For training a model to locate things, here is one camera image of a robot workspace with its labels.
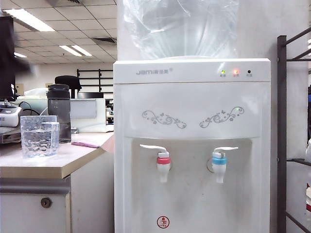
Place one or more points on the white water dispenser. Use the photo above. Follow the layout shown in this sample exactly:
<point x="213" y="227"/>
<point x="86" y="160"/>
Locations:
<point x="189" y="102"/>

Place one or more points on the bagged clear water jug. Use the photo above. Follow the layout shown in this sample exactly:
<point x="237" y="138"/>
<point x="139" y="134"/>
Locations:
<point x="179" y="31"/>

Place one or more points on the grey desk tray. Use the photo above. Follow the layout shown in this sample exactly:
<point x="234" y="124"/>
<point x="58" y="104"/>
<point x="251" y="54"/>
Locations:
<point x="9" y="136"/>

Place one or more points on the white desk with drawer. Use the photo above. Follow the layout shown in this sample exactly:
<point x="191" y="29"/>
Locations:
<point x="31" y="218"/>

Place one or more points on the white partition box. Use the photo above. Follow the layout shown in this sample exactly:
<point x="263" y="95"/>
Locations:
<point x="97" y="121"/>

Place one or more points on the pink paper pad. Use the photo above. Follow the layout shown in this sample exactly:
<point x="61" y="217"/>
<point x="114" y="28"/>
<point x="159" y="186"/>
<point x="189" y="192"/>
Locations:
<point x="86" y="144"/>

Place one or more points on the ceiling air vent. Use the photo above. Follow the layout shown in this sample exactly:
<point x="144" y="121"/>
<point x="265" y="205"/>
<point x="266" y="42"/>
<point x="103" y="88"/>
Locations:
<point x="105" y="41"/>

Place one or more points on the black office chair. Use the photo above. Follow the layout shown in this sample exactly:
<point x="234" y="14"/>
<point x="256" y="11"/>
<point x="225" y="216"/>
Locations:
<point x="66" y="81"/>

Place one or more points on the grey bottle dark lid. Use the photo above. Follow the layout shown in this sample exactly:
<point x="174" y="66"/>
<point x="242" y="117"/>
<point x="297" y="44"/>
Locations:
<point x="59" y="104"/>

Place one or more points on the double ceiling light panel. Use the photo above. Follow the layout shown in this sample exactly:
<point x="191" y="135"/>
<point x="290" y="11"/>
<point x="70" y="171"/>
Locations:
<point x="75" y="50"/>

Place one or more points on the dark metal rack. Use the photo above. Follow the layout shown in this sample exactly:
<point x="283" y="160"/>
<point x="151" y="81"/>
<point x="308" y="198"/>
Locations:
<point x="281" y="97"/>

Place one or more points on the round metal drawer lock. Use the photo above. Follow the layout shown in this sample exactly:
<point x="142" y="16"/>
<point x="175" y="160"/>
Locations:
<point x="46" y="202"/>

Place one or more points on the white desktop device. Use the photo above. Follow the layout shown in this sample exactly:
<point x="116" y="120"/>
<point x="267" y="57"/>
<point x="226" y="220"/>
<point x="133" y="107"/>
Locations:
<point x="9" y="116"/>

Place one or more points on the small ceiling light panel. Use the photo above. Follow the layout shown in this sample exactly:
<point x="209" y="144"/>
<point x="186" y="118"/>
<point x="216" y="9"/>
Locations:
<point x="20" y="55"/>

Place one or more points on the black computer monitor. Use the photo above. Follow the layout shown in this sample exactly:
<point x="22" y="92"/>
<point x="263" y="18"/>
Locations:
<point x="6" y="72"/>

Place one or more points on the white plastic bottle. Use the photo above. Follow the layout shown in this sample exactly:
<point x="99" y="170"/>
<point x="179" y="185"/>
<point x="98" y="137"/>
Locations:
<point x="308" y="153"/>

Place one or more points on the long ceiling light panel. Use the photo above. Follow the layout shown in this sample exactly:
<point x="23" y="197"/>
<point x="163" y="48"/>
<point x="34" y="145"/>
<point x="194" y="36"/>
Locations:
<point x="29" y="20"/>

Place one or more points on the black wall rack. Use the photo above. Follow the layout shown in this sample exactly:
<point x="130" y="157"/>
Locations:
<point x="99" y="80"/>

